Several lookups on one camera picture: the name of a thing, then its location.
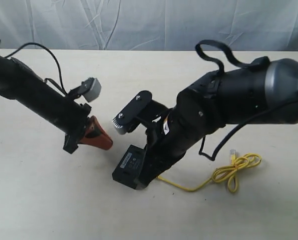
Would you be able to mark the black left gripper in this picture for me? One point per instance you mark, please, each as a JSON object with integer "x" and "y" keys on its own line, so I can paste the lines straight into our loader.
{"x": 85, "y": 130}

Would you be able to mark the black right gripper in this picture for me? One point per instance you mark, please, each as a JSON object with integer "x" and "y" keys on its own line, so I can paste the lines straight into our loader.
{"x": 166, "y": 144}

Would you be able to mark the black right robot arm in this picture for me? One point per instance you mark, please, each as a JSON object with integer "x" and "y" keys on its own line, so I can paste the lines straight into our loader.
{"x": 238, "y": 97}

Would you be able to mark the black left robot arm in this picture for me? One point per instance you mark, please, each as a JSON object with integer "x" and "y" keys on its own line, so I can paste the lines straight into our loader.
{"x": 19, "y": 82}

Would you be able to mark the grey wrinkled backdrop curtain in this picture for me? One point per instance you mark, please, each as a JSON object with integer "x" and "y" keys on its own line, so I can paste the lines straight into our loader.
{"x": 174, "y": 25}

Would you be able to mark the black network switch box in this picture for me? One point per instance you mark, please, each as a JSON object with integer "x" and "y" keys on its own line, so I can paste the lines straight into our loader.
{"x": 129, "y": 168}

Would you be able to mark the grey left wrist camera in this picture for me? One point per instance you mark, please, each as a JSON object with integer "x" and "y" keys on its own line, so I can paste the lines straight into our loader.
{"x": 90, "y": 89}

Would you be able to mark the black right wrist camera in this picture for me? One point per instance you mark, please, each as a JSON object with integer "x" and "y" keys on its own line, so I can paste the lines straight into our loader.
{"x": 142, "y": 109}

